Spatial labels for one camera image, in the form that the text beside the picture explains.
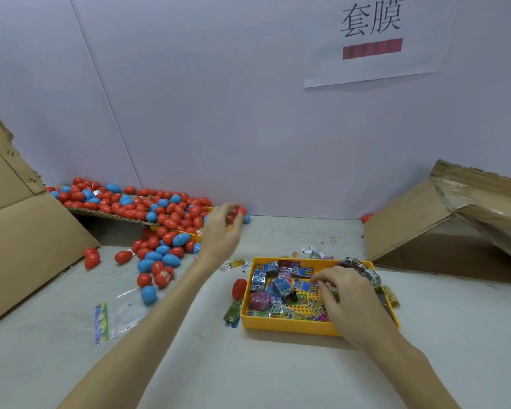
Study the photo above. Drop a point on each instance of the person's left hand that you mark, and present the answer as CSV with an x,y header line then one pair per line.
x,y
215,238

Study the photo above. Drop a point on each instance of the person's right hand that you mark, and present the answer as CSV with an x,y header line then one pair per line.
x,y
358,311

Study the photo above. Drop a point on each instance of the pile of plastic eggs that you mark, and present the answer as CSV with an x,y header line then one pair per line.
x,y
136,204

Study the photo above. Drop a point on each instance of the person's left forearm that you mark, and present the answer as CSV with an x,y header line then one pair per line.
x,y
140,341

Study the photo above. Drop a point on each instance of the yellow tray under eggs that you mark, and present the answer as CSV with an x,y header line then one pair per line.
x,y
192,237

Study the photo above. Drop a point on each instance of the yellow plastic tray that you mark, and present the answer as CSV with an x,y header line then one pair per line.
x,y
281,328

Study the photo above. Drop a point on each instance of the torn flattened cardboard box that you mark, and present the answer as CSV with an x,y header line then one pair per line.
x,y
417,221

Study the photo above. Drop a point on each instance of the brown cardboard sheet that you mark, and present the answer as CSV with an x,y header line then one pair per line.
x,y
102,215

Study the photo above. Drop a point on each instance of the clear bag with coloured label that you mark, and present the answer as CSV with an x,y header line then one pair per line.
x,y
119,315

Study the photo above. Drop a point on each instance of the tall brown cardboard box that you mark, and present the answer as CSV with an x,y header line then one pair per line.
x,y
25,242

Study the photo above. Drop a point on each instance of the white paper sign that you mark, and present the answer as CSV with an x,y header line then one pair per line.
x,y
379,38

